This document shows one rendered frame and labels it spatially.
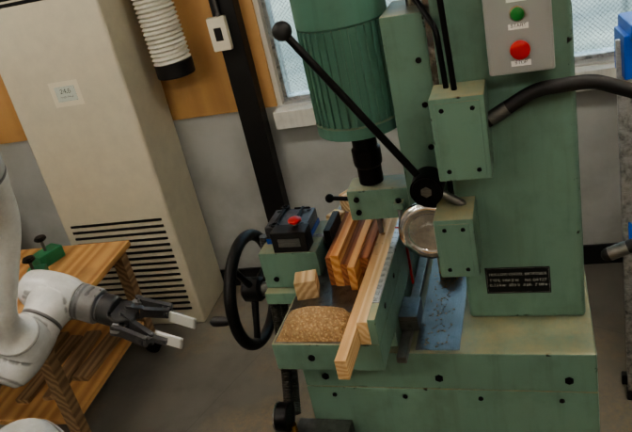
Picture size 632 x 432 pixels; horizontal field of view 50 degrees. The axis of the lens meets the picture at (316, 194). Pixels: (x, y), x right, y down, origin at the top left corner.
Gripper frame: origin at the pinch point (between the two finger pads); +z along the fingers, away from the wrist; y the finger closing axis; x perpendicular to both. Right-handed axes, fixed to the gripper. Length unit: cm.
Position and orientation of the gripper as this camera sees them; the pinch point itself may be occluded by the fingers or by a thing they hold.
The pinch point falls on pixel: (178, 329)
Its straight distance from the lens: 168.2
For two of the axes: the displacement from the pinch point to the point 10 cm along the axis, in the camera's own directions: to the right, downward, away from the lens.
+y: 2.6, -4.6, 8.5
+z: 9.6, 2.5, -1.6
